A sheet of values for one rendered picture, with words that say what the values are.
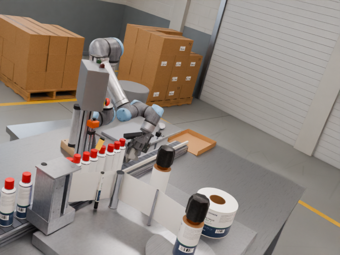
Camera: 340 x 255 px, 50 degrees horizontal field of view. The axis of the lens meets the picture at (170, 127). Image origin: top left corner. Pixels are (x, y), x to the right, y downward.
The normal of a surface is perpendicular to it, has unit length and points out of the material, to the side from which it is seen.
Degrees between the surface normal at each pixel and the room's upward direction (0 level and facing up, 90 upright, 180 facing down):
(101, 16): 90
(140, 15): 90
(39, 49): 90
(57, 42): 90
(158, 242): 0
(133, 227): 0
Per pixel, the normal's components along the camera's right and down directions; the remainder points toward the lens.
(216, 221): 0.04, 0.38
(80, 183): 0.46, 0.44
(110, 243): 0.24, -0.90
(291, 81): -0.68, 0.11
